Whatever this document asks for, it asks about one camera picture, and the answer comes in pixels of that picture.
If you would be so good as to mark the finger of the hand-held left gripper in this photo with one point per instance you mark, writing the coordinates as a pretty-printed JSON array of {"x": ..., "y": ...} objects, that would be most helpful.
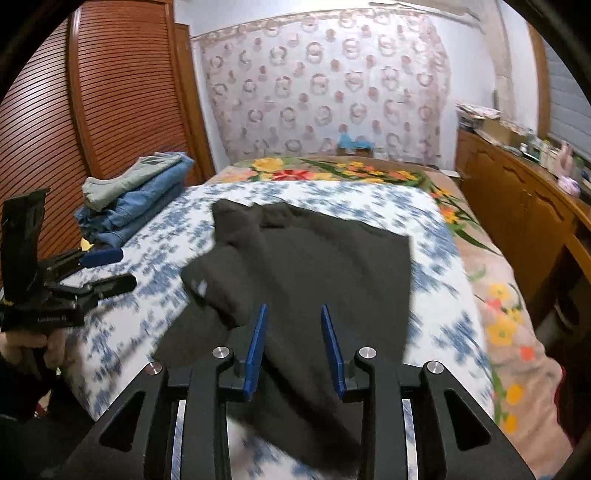
[
  {"x": 115, "y": 286},
  {"x": 104, "y": 256}
]

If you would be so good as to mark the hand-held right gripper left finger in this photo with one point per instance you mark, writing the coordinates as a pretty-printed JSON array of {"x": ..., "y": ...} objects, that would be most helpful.
[{"x": 256, "y": 355}]

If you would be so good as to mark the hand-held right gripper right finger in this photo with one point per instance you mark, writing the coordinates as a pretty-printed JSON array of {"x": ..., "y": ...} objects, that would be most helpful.
[{"x": 333, "y": 355}]

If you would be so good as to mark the black pants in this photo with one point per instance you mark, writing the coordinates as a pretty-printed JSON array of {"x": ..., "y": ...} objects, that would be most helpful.
[{"x": 300, "y": 258}]

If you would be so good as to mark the folded grey pants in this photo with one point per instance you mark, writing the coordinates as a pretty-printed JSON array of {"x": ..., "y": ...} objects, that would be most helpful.
[{"x": 115, "y": 182}]

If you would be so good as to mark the person's left hand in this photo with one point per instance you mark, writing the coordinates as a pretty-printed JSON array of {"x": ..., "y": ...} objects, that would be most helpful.
[{"x": 14, "y": 341}]

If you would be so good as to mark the folded blue jeans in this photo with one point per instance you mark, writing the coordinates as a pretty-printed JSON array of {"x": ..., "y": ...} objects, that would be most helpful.
[{"x": 134, "y": 212}]

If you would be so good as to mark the blue floral bed sheet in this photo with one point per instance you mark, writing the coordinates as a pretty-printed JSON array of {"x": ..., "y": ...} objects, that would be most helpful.
[{"x": 429, "y": 258}]

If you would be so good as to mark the wooden louvred wardrobe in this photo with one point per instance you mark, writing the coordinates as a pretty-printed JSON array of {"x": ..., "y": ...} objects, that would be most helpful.
[{"x": 115, "y": 92}]

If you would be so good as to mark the colourful floral blanket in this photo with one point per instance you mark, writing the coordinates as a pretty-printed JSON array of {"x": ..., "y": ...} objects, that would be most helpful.
[{"x": 508, "y": 323}]

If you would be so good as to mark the small cardboard box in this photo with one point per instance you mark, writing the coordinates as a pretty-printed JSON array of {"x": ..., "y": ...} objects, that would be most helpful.
[{"x": 355, "y": 152}]

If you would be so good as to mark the wooden side cabinet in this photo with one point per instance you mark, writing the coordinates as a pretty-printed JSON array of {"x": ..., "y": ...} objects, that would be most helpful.
[{"x": 508, "y": 207}]

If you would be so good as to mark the open cardboard box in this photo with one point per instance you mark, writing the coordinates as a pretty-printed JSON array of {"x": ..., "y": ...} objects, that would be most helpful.
[{"x": 503, "y": 131}]

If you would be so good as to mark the stack of papers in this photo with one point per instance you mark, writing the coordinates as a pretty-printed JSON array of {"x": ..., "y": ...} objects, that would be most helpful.
[{"x": 475, "y": 111}]

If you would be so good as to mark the pink tissue pack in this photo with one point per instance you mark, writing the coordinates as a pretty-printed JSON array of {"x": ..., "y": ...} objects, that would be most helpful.
[{"x": 569, "y": 187}]

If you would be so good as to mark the pink bottle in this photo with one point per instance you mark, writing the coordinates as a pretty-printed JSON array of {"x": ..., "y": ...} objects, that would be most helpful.
[{"x": 564, "y": 159}]

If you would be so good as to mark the wrapped air conditioner pipe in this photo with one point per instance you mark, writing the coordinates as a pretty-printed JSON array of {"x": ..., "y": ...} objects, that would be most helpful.
[{"x": 498, "y": 69}]

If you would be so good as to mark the grey window blind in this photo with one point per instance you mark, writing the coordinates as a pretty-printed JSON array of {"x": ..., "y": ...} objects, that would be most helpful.
[{"x": 568, "y": 97}]

